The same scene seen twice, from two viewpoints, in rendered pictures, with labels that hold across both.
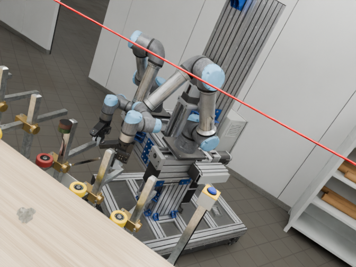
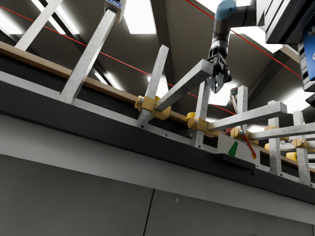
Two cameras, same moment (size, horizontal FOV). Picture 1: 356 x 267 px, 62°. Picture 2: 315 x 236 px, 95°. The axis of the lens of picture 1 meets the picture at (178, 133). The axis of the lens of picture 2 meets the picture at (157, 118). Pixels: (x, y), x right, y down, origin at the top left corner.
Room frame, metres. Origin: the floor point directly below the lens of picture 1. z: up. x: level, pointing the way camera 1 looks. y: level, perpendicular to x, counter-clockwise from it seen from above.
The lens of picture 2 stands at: (1.60, -0.21, 0.57)
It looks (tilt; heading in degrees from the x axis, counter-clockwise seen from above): 20 degrees up; 148
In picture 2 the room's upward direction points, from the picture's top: 15 degrees clockwise
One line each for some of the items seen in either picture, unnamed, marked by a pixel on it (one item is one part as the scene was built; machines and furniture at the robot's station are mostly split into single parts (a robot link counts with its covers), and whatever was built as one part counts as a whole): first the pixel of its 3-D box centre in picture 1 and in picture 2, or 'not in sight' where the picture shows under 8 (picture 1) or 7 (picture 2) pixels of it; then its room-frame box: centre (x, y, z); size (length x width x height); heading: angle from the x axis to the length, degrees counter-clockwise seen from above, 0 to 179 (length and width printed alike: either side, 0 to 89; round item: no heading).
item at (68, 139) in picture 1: (62, 157); (241, 125); (1.25, 0.50, 0.90); 0.04 x 0.04 x 0.48; 76
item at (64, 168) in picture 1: (57, 162); (243, 136); (1.25, 0.52, 0.85); 0.14 x 0.06 x 0.05; 76
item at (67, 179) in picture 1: (64, 179); (240, 151); (1.27, 0.47, 0.75); 0.26 x 0.01 x 0.10; 76
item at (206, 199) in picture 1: (207, 197); (115, 8); (1.06, -0.24, 1.18); 0.07 x 0.07 x 0.08; 76
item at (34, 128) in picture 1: (27, 124); (276, 133); (1.32, 0.76, 0.95); 0.14 x 0.06 x 0.05; 76
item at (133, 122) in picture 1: (132, 123); (220, 38); (1.27, 0.22, 1.25); 0.09 x 0.08 x 0.11; 129
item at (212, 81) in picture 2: (115, 167); (211, 83); (1.25, 0.22, 0.98); 0.06 x 0.03 x 0.09; 97
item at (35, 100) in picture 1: (29, 132); (273, 138); (1.31, 0.74, 0.91); 0.04 x 0.04 x 0.48; 76
